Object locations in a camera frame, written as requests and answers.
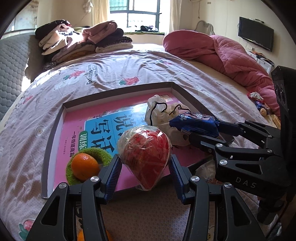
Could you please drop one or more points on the pink quilted blanket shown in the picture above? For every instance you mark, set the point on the pink quilted blanket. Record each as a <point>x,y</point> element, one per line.
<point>225,56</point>

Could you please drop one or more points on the strawberry print bedspread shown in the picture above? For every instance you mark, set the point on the strawberry print bedspread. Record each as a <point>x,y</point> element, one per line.
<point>25,135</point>

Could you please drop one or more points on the cream cloth pouch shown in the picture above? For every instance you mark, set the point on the cream cloth pouch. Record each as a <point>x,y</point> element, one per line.
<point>159,113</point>

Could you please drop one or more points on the beige curtain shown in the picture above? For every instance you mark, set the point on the beige curtain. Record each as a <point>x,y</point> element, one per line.
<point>98,9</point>
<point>175,15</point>

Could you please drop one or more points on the pile of folded clothes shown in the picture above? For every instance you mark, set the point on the pile of folded clothes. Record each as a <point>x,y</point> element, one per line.
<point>61,42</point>

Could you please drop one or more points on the beige left curtain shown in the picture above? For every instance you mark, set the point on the beige left curtain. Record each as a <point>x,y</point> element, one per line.
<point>98,9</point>

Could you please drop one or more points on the grey quilted headboard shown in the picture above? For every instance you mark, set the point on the grey quilted headboard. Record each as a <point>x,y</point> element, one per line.
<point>21,62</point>

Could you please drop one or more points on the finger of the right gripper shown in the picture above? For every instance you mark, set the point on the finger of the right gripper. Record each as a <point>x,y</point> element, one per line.
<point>264,136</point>
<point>240,166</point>

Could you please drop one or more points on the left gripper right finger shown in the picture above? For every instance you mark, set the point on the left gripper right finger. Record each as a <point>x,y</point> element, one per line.
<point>233,219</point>

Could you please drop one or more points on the grey shallow cardboard box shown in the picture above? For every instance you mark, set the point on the grey shallow cardboard box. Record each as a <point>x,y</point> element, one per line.
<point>99,120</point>

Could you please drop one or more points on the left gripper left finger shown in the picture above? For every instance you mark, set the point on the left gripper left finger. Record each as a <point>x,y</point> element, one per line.
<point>57,220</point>

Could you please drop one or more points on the small doll toy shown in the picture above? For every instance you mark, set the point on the small doll toy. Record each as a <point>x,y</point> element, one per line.
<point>258,100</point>

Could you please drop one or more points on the orange tangerine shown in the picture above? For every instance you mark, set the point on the orange tangerine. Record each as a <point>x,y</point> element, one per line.
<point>84,166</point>
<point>80,236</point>

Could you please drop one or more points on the beige right curtain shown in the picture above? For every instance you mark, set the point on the beige right curtain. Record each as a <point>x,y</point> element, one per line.
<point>175,15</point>

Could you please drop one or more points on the blue cookie packet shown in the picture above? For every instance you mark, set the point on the blue cookie packet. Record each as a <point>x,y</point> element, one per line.
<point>198,123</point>

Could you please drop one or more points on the yellow snack packet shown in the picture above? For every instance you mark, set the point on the yellow snack packet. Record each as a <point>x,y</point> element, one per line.
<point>276,120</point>

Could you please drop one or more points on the window with dark frame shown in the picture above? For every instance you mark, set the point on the window with dark frame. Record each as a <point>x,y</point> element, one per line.
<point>130,15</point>

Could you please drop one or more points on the clothes on window sill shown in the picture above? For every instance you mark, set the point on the clothes on window sill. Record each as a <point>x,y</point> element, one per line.
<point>147,29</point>

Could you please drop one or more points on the black wall television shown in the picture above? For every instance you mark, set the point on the black wall television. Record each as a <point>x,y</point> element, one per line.
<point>256,32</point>

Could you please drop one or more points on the white drawer cabinet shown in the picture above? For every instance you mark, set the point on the white drawer cabinet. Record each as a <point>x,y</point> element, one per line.
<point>264,62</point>

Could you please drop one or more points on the white chair back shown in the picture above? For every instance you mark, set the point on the white chair back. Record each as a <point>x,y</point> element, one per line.
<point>204,27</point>

